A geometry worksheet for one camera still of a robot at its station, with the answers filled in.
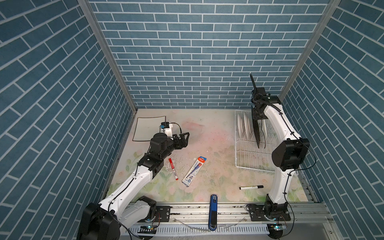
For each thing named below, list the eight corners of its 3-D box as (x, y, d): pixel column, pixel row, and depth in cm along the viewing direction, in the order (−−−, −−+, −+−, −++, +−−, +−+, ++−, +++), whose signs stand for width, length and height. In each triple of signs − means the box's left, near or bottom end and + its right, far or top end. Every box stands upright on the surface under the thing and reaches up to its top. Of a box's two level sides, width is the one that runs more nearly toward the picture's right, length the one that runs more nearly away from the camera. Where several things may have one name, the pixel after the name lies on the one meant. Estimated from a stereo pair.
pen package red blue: (181, 182, 86) (181, 181, 84) (199, 156, 97) (199, 154, 95) (188, 187, 84) (188, 186, 83) (206, 160, 95) (206, 158, 94)
